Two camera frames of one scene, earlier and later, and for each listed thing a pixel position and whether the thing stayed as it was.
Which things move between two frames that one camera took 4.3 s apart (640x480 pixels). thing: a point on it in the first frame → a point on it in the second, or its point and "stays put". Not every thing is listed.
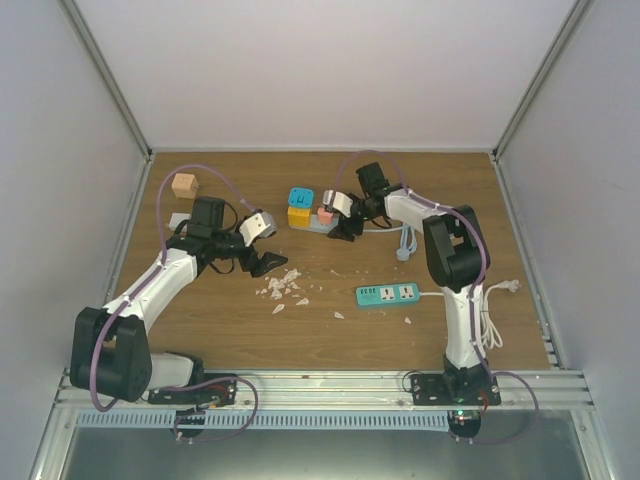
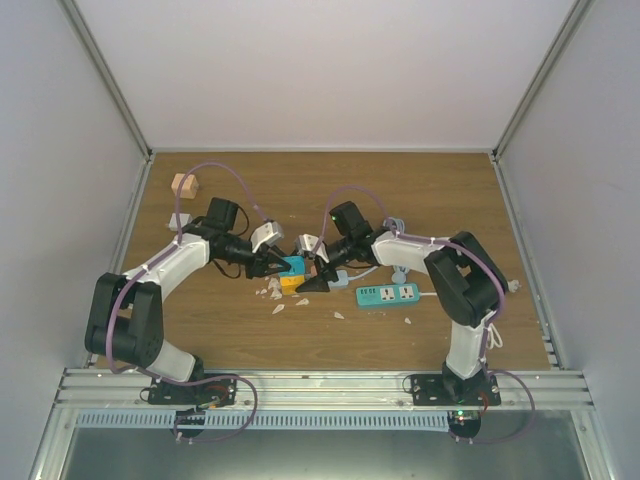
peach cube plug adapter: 185,185 stays put
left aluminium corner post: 110,78 stays put
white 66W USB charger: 176,218 stays put
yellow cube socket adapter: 299,217 → 290,283
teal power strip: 384,294 stays put
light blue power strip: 315,226 → 342,282
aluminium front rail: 354,391 stays put
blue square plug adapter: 301,197 → 297,265
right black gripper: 344,231 → 319,283
